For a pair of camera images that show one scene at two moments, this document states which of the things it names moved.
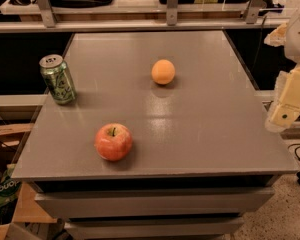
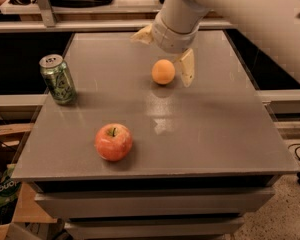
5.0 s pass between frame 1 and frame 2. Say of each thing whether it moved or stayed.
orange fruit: stayed
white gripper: moved
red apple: stayed
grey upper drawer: stayed
